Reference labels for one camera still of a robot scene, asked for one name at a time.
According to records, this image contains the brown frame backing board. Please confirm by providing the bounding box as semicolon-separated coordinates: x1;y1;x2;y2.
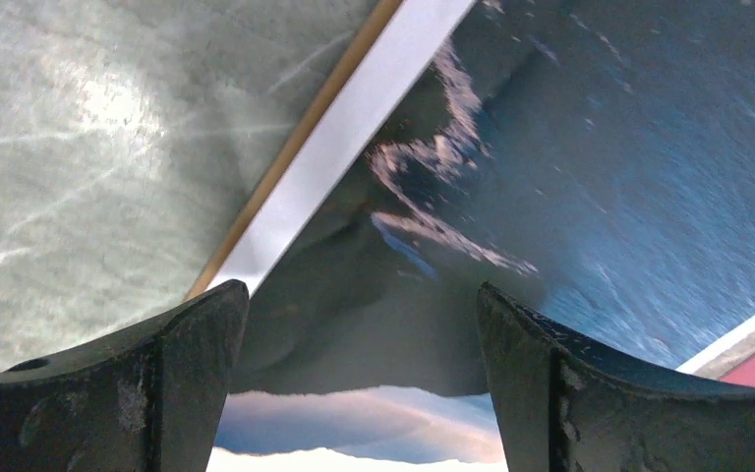
184;0;402;300

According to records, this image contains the mountain landscape photo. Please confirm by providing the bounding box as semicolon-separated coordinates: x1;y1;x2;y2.
210;1;755;471

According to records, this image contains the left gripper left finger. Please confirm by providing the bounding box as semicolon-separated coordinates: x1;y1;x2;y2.
0;280;249;471

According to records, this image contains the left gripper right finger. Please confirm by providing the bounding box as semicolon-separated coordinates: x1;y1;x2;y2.
476;284;755;471

